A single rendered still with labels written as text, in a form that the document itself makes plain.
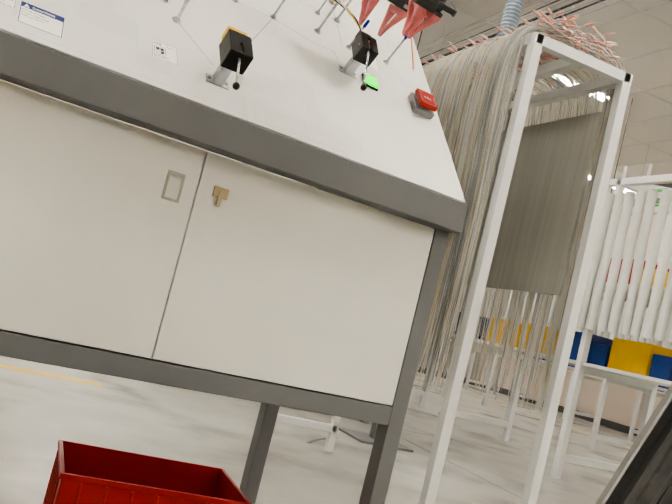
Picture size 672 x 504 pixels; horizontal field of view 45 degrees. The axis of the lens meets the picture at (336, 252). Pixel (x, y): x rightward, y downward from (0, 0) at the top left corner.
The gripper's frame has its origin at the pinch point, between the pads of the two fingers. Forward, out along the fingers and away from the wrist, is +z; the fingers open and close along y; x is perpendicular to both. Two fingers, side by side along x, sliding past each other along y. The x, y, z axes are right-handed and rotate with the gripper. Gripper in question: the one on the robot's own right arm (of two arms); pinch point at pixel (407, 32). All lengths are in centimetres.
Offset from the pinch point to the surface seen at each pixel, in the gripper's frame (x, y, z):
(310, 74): -6.8, 10.3, 19.5
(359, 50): -10.5, 2.3, 11.1
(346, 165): 17.1, 2.7, 24.2
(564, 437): -107, -265, 181
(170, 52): 7.9, 41.3, 22.2
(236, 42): 12.5, 32.7, 13.0
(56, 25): 15, 61, 23
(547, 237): -32, -92, 42
